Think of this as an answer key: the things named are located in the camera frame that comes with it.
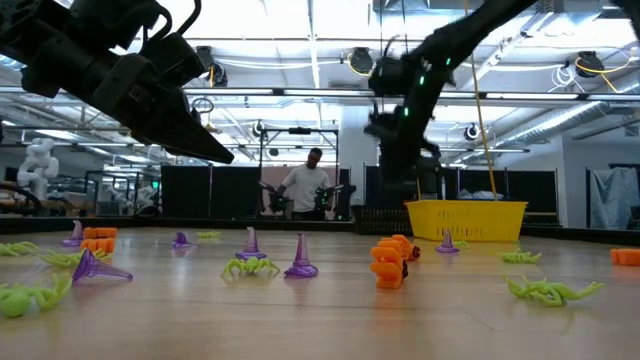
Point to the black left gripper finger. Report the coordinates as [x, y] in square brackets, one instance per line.
[150, 139]
[185, 135]

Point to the green plastic spider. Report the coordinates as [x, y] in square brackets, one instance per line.
[547, 292]
[462, 244]
[15, 302]
[17, 248]
[250, 266]
[207, 234]
[520, 258]
[62, 259]

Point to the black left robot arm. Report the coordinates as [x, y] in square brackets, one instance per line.
[40, 45]

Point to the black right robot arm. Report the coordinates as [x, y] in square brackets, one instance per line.
[450, 40]

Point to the white square column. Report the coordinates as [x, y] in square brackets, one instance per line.
[352, 150]

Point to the black partition panel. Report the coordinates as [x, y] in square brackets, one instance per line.
[185, 192]
[530, 187]
[435, 195]
[235, 192]

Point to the black plastic mesh basket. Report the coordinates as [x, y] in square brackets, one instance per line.
[380, 220]

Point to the white plastic bag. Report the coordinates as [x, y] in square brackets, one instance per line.
[480, 195]

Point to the yellow plastic mesh basket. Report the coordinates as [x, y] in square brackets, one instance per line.
[465, 222]

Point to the orange plastic pumpkin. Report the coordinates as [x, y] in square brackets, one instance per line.
[625, 257]
[402, 244]
[97, 245]
[100, 233]
[387, 270]

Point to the purple plastic witch hat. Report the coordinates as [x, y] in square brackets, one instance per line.
[251, 245]
[92, 267]
[446, 244]
[76, 235]
[301, 262]
[180, 241]

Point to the person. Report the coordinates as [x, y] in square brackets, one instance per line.
[305, 187]

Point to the white robot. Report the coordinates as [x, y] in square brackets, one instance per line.
[37, 167]

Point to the long ceiling light bar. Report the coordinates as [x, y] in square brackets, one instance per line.
[300, 92]

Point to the grey hanging cloth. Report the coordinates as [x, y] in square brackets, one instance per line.
[615, 200]

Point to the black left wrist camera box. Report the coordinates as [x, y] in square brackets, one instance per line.
[172, 60]

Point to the black aluminium table frame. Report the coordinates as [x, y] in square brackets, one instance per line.
[150, 223]

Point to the black camera rig frame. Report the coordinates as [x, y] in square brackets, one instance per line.
[300, 131]

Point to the silver ventilation duct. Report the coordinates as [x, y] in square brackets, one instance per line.
[565, 120]

